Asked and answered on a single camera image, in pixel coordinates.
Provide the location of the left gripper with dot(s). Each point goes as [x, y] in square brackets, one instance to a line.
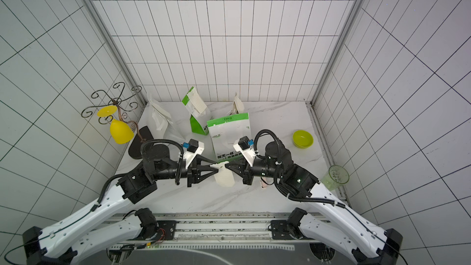
[194, 171]

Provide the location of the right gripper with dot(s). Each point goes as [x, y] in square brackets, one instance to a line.
[248, 173]

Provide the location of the green white bag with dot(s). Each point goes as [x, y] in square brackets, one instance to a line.
[198, 122]
[225, 132]

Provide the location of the navy beige bag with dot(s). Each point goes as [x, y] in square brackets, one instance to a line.
[235, 106]

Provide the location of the white paper bag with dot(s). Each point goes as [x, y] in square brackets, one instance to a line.
[159, 121]

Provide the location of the pink stapler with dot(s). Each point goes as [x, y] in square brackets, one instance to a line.
[263, 183]

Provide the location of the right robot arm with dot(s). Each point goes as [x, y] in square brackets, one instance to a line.
[346, 231]

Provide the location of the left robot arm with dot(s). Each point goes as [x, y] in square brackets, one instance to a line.
[78, 236]

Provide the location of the black oval stand base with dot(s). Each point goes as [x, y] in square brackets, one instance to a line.
[144, 135]

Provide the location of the green bowl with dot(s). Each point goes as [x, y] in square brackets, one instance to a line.
[302, 139]

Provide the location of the yellow cup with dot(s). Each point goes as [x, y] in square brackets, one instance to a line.
[121, 132]

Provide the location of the green glass coaster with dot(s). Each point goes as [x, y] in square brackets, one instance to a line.
[335, 177]

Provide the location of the yellow saucer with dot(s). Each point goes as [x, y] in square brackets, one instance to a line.
[107, 111]

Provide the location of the black scroll metal stand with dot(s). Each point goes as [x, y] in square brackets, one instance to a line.
[123, 105]

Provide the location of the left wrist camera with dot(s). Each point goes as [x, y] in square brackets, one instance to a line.
[192, 148]

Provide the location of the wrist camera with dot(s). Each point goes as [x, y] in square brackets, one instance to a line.
[245, 146]
[192, 148]

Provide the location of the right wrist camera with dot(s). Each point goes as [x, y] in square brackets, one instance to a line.
[245, 146]

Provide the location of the aluminium rail frame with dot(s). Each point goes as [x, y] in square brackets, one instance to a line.
[213, 233]

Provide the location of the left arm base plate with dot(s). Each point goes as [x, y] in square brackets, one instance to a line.
[157, 231]

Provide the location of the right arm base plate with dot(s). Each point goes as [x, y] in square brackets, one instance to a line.
[281, 230]

